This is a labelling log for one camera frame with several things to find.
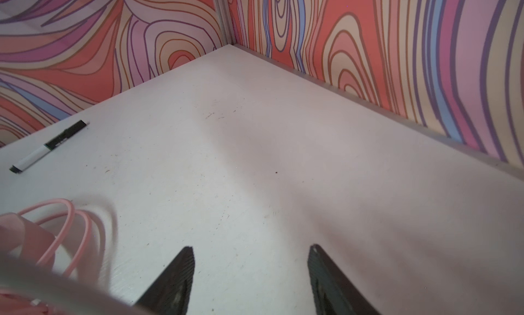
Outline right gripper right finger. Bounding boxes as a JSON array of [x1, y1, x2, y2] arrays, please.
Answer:
[[307, 244, 379, 315]]

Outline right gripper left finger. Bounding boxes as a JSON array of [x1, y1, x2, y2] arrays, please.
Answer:
[[135, 246, 195, 315]]

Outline pink headphones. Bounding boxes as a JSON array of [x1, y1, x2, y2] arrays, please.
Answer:
[[1, 213, 55, 314]]

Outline black marker on table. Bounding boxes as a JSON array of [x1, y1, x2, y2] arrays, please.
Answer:
[[10, 121, 88, 174]]

